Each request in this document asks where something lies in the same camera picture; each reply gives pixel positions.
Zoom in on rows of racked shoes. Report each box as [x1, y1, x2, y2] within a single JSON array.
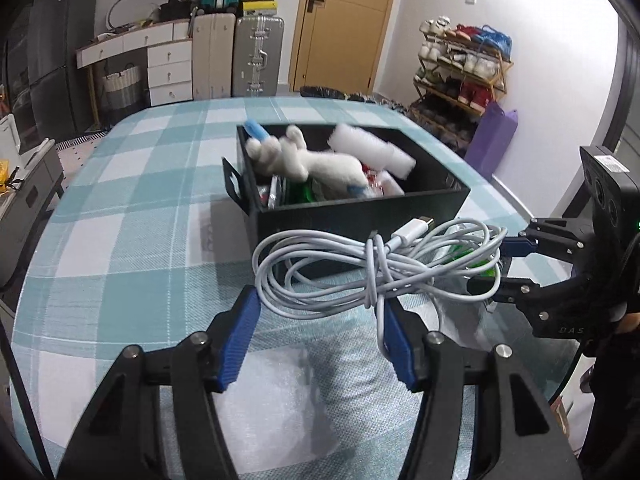
[[417, 17, 513, 111]]

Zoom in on grey side cabinet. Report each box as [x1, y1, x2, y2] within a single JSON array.
[[0, 139, 65, 286]]

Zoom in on person's dark clothing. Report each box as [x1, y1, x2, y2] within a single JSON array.
[[580, 332, 640, 466]]

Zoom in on grey and white laundry basket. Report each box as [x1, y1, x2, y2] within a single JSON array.
[[102, 64, 142, 108]]

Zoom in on purple bag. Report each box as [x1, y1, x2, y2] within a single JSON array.
[[464, 101, 518, 181]]

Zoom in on white charging cable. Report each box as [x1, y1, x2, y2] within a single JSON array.
[[251, 215, 508, 361]]

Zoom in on dark grey refrigerator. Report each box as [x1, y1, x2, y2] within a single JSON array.
[[0, 0, 98, 143]]

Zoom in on black cardboard box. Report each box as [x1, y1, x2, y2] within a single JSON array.
[[222, 122, 472, 281]]

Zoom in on small green and white packet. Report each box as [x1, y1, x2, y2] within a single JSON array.
[[425, 225, 506, 283]]

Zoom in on white foam sheet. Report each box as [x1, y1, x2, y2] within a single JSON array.
[[327, 124, 417, 179]]

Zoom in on silver suitcase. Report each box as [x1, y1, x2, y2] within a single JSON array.
[[232, 15, 285, 97]]

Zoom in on teal checked tablecloth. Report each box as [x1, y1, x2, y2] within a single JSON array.
[[10, 96, 586, 480]]

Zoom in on grey hoop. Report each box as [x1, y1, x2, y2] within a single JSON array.
[[107, 0, 171, 31]]

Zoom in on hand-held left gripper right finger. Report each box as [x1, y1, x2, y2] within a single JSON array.
[[375, 296, 583, 480]]

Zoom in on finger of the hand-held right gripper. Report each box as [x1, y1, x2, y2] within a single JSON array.
[[500, 216, 588, 266], [467, 275, 581, 312]]

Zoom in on red and white packet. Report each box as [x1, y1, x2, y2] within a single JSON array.
[[362, 162, 406, 196]]

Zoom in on wooden door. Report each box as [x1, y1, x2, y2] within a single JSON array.
[[289, 0, 402, 95]]

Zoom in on beige suitcase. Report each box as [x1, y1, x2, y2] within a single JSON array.
[[192, 11, 237, 101]]

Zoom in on wooden shoe rack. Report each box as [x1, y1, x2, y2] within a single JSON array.
[[407, 25, 515, 153]]

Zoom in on black and white patterned rug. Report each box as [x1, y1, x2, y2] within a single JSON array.
[[55, 130, 108, 151]]

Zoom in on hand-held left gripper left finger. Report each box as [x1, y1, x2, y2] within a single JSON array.
[[55, 284, 262, 480]]

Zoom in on white desk with drawers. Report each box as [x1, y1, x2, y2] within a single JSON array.
[[76, 19, 195, 108]]

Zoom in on black bag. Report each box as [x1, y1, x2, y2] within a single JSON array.
[[160, 0, 196, 23]]

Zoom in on white plush toy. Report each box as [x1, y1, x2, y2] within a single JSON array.
[[244, 126, 368, 198]]

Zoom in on white appliance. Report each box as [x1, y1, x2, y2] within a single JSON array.
[[0, 114, 22, 156]]

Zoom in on cluster of loose shoes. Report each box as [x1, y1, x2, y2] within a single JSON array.
[[375, 96, 413, 116]]

